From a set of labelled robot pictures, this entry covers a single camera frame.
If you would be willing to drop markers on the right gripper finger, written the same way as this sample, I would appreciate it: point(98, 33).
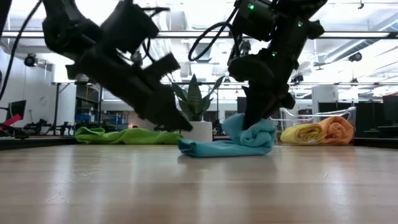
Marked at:
point(258, 105)

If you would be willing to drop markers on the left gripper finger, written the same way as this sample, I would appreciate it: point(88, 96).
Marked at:
point(161, 115)

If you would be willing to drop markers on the green microfiber towel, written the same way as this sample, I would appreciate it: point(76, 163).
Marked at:
point(130, 137)

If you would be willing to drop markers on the yellow microfiber towel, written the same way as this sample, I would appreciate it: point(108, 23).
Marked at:
point(301, 133)

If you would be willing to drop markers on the clear plastic basket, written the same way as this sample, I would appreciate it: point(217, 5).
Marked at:
point(311, 113)

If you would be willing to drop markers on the blue microfiber towel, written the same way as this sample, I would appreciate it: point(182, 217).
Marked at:
point(224, 149)

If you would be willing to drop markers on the orange microfiber towel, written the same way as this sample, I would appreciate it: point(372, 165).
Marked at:
point(339, 130)

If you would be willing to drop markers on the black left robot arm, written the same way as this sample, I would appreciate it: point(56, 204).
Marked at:
point(68, 28)

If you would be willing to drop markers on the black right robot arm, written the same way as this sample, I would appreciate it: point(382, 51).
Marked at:
point(264, 18)

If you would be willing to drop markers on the wide black monitor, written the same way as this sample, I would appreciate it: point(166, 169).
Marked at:
point(241, 104)

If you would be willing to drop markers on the black ceiling spotlight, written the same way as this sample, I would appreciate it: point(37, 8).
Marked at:
point(298, 78)
point(355, 57)
point(30, 59)

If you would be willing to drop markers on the potted plant in white pot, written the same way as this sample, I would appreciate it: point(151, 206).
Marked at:
point(194, 99)

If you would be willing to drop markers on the black shelving unit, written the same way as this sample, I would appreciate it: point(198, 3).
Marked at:
point(88, 105)

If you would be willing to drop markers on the black overhead light bar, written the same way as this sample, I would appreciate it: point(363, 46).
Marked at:
point(357, 34)

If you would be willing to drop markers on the black background equipment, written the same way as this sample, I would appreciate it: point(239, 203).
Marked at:
point(37, 126)

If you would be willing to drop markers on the small black tilted monitor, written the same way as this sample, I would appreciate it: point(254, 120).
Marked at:
point(17, 109)

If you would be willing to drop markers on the black background cabinets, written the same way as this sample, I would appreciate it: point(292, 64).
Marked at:
point(373, 115)

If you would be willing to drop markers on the red flat object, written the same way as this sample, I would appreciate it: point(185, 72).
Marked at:
point(11, 119)

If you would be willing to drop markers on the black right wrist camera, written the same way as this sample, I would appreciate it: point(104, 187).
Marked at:
point(248, 68)

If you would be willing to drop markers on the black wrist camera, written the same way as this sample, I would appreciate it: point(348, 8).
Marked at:
point(163, 67)
point(248, 68)

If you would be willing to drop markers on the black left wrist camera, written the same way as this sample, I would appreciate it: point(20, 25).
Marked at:
point(163, 67)

